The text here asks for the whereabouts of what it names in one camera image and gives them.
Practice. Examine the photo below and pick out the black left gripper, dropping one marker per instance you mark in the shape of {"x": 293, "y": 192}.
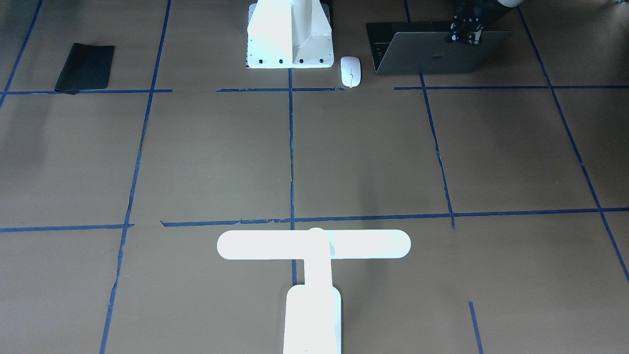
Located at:
{"x": 479, "y": 14}

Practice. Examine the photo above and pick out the grey laptop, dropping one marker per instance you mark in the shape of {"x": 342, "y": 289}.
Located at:
{"x": 402, "y": 48}

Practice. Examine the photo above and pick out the black mouse pad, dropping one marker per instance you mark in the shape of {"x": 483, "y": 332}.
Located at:
{"x": 87, "y": 67}

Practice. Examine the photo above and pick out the white computer mouse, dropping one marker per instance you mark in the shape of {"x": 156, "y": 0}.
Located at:
{"x": 350, "y": 71}

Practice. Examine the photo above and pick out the white desk lamp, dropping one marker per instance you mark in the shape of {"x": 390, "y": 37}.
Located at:
{"x": 313, "y": 312}

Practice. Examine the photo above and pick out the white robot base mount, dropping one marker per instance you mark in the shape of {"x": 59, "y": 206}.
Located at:
{"x": 286, "y": 34}

